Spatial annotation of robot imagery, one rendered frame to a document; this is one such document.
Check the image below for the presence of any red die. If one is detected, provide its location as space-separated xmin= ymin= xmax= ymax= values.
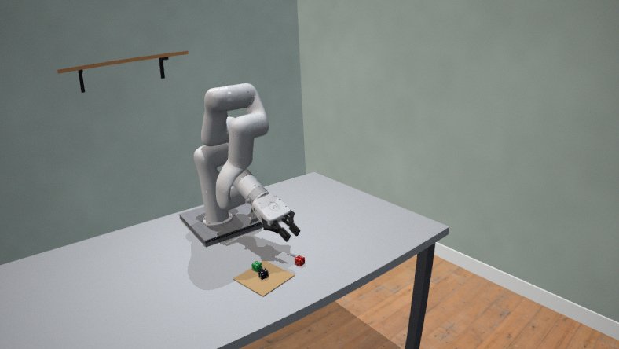
xmin=295 ymin=255 xmax=305 ymax=266

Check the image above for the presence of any tan square mat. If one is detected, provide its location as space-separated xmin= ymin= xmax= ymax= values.
xmin=233 ymin=260 xmax=295 ymax=297

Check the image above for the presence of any black die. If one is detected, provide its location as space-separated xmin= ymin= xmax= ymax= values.
xmin=258 ymin=268 xmax=269 ymax=280

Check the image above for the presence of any green die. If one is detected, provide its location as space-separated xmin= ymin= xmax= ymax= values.
xmin=252 ymin=261 xmax=262 ymax=272

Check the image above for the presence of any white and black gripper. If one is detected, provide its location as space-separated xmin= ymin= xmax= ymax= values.
xmin=251 ymin=192 xmax=301 ymax=242

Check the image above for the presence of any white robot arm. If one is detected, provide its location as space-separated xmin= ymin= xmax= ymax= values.
xmin=194 ymin=83 xmax=269 ymax=226

